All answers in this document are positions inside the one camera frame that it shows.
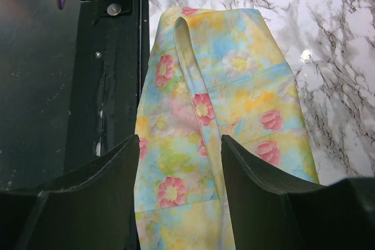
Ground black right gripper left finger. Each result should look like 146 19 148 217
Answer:
1 135 140 249

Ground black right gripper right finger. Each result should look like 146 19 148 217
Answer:
221 135 374 249

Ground floral cloth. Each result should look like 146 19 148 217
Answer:
134 7 319 249

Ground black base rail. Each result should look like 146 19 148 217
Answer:
64 0 150 169

